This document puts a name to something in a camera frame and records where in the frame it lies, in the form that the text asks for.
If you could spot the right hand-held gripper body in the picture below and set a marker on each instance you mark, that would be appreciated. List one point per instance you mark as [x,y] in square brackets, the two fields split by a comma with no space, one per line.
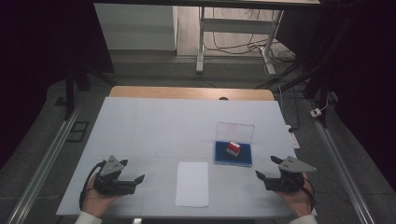
[289,182]

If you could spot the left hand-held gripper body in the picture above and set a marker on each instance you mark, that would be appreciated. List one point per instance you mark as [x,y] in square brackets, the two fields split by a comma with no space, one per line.
[110,185]

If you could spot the red and white stamp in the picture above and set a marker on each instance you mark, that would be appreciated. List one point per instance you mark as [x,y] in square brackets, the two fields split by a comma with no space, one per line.
[234,147]

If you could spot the blue ink pad box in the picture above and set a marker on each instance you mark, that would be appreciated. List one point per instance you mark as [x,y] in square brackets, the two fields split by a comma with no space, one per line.
[224,157]

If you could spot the white paper sheet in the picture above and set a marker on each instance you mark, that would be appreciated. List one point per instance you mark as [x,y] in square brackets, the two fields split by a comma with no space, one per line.
[192,186]

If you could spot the person's right hand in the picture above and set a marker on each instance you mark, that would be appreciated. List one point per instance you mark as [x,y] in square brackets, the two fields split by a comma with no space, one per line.
[295,202]

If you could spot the person's left hand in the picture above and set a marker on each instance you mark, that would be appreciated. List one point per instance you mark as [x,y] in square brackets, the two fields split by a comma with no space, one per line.
[96,202]

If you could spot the white power strip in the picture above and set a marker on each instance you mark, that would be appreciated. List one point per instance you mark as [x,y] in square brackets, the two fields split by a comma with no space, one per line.
[294,141]

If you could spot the white table cover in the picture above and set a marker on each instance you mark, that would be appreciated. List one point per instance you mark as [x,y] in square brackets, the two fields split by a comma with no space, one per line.
[155,124]

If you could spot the small white adapter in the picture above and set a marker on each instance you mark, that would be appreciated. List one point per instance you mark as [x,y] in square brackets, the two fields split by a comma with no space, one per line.
[316,112]

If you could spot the black table grommet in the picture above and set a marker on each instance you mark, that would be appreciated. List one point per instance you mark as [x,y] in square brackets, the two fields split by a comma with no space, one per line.
[223,98]

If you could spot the black tripod stand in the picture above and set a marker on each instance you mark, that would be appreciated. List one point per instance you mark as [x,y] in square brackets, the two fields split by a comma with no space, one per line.
[323,93]

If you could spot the black metal stand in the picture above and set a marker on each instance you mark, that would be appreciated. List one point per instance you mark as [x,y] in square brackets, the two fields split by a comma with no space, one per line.
[69,93]

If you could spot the dark curtain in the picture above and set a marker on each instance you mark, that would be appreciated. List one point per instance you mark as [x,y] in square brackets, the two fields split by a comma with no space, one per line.
[31,62]
[367,77]

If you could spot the white cabinet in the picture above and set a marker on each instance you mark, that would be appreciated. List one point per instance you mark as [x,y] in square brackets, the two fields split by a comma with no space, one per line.
[134,28]

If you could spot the aluminium rail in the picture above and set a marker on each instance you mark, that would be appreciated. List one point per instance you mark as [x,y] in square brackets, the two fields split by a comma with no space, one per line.
[43,169]
[339,168]

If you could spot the black floor frame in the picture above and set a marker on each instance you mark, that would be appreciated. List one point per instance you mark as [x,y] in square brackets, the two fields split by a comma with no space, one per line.
[79,131]

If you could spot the white desk frame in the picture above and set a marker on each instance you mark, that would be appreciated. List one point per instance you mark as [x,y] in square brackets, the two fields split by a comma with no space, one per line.
[233,26]

